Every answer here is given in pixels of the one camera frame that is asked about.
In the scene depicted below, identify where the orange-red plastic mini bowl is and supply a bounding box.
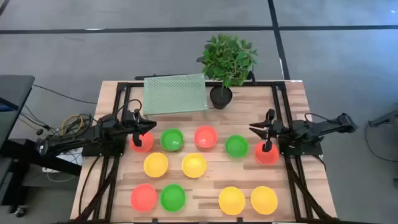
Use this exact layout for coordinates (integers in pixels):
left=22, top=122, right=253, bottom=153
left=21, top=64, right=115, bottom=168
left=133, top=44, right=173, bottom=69
left=129, top=132, right=155, bottom=154
left=254, top=141, right=280, bottom=166
left=130, top=183, right=158, bottom=213
left=193, top=124, right=219, bottom=149

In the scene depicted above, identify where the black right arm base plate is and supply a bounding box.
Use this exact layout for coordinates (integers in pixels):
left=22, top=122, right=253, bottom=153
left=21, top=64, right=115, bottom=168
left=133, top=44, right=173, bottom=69
left=278, top=136, right=323, bottom=158

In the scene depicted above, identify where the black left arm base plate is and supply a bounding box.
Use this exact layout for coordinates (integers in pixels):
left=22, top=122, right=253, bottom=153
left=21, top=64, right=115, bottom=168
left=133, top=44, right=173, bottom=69
left=81, top=136, right=127, bottom=157

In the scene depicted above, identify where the green plant in black pot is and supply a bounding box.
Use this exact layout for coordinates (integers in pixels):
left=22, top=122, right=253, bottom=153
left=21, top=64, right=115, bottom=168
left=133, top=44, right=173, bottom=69
left=196, top=33, right=259, bottom=110

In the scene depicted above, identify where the black desk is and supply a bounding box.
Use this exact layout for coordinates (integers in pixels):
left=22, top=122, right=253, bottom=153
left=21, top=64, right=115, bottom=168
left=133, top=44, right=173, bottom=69
left=0, top=74, right=35, bottom=150

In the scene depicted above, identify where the green perforated metal shelf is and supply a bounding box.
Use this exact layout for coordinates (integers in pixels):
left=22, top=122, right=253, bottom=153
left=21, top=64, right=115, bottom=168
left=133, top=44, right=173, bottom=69
left=142, top=73, right=209, bottom=116

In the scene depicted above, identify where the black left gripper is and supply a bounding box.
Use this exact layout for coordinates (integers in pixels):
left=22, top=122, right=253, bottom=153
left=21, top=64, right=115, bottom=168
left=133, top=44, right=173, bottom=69
left=123, top=108, right=157, bottom=148

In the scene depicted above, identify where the yellow cable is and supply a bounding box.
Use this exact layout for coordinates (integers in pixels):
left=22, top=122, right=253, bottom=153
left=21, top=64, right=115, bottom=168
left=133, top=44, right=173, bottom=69
left=60, top=113, right=85, bottom=135

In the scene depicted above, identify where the yellow plastic mini bowl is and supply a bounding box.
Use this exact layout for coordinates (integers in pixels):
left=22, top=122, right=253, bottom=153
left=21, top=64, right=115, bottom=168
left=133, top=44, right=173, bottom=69
left=181, top=152, right=208, bottom=179
left=250, top=185, right=279, bottom=216
left=143, top=152, right=170, bottom=179
left=218, top=185, right=246, bottom=216

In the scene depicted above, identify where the black aluminium table frame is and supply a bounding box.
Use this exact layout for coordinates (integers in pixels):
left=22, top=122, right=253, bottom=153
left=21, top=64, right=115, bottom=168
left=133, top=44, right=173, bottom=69
left=58, top=80, right=374, bottom=224

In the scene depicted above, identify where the black floor cable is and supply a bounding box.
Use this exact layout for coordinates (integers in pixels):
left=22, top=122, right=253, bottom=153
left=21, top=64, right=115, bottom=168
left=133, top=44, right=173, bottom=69
left=32, top=83, right=98, bottom=105

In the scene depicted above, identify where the dark monitor screen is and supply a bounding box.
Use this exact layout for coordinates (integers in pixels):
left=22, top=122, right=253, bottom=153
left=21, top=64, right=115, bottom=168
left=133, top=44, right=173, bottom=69
left=0, top=95, right=20, bottom=113

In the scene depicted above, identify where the white power strip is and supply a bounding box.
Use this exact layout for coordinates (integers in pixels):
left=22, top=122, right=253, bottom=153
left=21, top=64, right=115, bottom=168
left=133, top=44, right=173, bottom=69
left=42, top=147, right=84, bottom=174

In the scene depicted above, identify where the black desk leg frame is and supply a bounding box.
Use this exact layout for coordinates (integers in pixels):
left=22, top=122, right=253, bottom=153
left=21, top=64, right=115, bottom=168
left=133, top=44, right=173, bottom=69
left=0, top=138, right=83, bottom=215

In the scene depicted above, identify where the green plastic mini bowl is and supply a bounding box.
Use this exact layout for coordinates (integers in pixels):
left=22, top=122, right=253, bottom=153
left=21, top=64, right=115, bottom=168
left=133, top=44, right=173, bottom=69
left=224, top=134, right=250, bottom=159
left=159, top=128, right=185, bottom=152
left=159, top=184, right=187, bottom=213

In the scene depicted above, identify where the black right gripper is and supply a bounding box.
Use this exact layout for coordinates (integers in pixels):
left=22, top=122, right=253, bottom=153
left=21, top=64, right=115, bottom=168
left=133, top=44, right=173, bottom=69
left=248, top=108, right=285, bottom=153

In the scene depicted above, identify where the black chair base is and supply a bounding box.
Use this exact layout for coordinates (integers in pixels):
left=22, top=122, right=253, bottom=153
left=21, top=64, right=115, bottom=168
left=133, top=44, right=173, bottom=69
left=368, top=108, right=398, bottom=128

